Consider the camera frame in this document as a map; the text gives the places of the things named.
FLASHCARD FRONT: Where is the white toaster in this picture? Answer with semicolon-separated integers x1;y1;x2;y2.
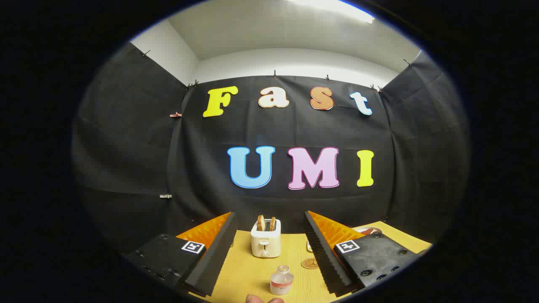
251;219;282;258

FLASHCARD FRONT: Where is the black backdrop cloth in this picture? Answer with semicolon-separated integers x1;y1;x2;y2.
72;42;470;255

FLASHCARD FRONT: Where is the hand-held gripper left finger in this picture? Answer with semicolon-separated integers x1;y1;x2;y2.
126;212;238;298

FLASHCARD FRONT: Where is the clear juice bottle red label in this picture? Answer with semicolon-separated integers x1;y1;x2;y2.
270;266;294;295

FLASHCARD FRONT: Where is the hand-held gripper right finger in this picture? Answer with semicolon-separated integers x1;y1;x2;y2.
304;211;428;295

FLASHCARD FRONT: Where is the wooden table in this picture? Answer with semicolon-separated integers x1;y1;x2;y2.
189;221;432;303

